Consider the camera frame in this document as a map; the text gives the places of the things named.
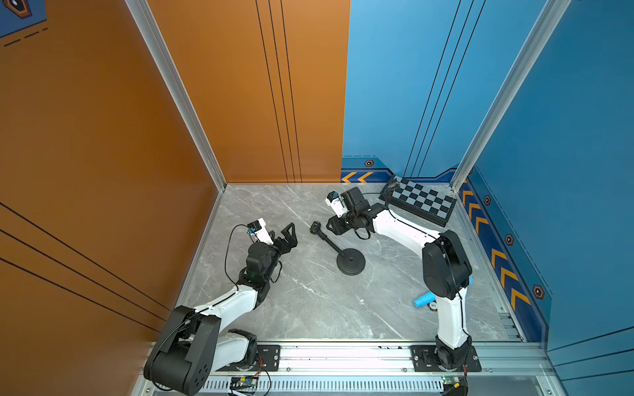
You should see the black mic clip pole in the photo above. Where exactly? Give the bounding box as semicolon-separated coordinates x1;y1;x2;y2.
310;221;345;256
384;179;400;196

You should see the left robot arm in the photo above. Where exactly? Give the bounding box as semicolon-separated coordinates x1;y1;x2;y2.
143;219;298;395

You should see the folded chess board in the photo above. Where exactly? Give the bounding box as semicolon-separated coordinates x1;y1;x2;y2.
379;176;457;227

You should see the light blue tube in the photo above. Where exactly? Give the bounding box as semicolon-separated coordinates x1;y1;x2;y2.
413;276;474;312

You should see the left circuit board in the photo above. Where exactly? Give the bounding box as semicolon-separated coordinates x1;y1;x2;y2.
228;376;259;395

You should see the circuit board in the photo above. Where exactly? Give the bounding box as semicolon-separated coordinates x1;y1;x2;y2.
228;376;259;395
441;377;469;396

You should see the right circuit board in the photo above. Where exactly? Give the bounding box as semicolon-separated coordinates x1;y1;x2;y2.
441;377;469;396

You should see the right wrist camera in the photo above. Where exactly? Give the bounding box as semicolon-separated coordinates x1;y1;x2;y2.
325;191;348;218

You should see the aluminium front rail frame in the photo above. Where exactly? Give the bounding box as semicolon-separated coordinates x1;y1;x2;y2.
200;341;566;395

